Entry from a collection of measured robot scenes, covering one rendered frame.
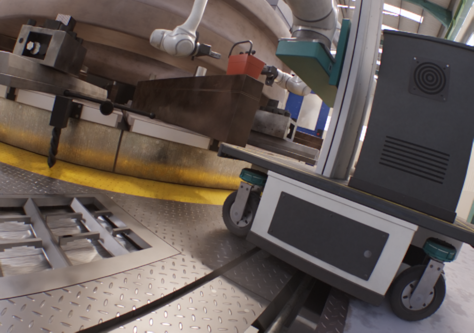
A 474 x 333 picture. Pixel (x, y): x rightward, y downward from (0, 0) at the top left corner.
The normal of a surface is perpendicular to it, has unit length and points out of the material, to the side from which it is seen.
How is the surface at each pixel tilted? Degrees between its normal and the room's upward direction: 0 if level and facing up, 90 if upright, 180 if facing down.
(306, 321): 0
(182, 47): 115
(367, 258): 90
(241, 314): 0
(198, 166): 90
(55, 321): 0
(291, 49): 90
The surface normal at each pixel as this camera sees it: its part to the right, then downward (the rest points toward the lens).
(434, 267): -0.60, -0.11
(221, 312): 0.29, -0.96
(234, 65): -0.77, -0.06
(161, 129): 0.51, 0.22
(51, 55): 0.27, 0.16
